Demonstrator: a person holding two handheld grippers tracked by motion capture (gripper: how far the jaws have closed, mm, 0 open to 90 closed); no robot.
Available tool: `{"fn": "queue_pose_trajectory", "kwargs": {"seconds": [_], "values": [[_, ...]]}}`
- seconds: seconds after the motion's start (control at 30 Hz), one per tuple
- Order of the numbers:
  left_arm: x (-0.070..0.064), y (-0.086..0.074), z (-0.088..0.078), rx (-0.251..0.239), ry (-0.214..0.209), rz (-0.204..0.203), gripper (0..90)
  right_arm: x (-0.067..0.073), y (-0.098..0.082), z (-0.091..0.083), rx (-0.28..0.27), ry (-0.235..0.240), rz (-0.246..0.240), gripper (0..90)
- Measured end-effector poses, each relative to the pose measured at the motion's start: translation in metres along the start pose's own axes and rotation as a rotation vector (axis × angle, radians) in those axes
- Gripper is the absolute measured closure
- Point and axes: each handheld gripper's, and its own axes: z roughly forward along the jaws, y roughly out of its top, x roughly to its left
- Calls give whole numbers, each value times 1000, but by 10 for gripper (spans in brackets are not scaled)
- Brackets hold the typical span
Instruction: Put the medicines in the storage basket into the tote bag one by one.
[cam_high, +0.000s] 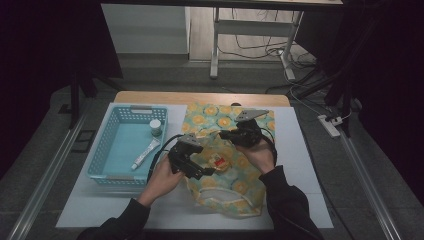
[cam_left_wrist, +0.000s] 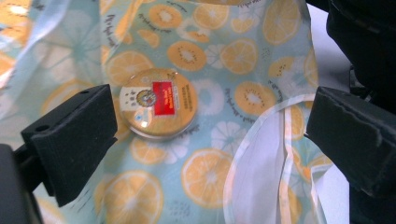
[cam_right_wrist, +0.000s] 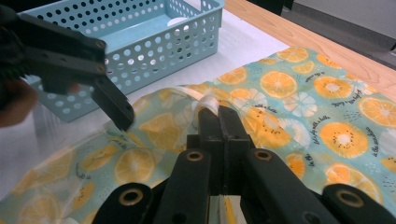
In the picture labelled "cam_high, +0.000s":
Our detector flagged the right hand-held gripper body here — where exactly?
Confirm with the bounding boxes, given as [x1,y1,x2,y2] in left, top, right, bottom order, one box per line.
[234,109,270,147]

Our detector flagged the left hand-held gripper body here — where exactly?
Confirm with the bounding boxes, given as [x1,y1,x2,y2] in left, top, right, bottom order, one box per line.
[168,133,204,174]

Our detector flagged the round yellow packet red label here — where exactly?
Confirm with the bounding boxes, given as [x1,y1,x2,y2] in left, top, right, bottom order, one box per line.
[208,151,234,173]

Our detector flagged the citrus print cloth bag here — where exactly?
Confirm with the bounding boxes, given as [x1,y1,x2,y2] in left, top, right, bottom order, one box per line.
[181,102,276,218]

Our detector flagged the light blue plastic basket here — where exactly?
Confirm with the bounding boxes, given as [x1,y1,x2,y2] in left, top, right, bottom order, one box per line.
[85,104,169,187]

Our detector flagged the person's right hand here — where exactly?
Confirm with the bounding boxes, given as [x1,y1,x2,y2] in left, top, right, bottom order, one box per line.
[237,138,277,176]

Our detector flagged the person's left hand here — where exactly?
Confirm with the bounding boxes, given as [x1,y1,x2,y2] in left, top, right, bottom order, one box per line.
[138,154,195,208]

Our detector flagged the white squeeze tube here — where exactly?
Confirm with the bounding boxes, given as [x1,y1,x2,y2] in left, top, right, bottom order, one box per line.
[130,138,162,171]

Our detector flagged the small jar white lid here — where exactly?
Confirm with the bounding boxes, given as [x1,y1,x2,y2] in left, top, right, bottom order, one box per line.
[148,118,163,138]

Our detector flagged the white table mat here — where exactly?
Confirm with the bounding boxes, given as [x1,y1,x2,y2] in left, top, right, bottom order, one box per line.
[55,102,334,231]

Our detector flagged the white power strip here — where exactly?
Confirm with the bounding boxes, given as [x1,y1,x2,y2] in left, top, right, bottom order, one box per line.
[317,114,342,138]

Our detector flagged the black tripod stand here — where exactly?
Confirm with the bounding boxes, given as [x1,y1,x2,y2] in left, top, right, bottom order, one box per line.
[68,71,124,129]
[293,33,364,138]

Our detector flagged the white standing desk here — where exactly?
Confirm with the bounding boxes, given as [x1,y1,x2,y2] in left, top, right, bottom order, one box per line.
[101,0,344,81]

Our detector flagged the black curtain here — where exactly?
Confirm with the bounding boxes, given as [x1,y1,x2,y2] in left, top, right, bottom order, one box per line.
[296,0,424,201]
[0,0,123,181]

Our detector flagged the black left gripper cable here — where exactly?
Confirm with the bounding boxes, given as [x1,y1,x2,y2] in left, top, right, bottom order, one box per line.
[146,133,185,184]

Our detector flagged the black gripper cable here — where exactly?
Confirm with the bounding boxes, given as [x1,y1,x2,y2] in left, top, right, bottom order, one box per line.
[146,133,185,184]
[259,128,278,167]

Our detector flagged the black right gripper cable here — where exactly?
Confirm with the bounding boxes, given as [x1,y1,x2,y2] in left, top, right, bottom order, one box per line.
[259,128,278,167]

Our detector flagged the white floor cable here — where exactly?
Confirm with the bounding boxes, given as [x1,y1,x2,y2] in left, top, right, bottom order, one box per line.
[283,66,353,122]

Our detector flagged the black floor cables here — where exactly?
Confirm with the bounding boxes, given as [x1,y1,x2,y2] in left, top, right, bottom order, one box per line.
[218,8,321,64]

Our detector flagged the metal floor rail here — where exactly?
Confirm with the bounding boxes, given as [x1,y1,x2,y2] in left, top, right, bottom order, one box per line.
[8,113,88,240]
[338,131,403,240]

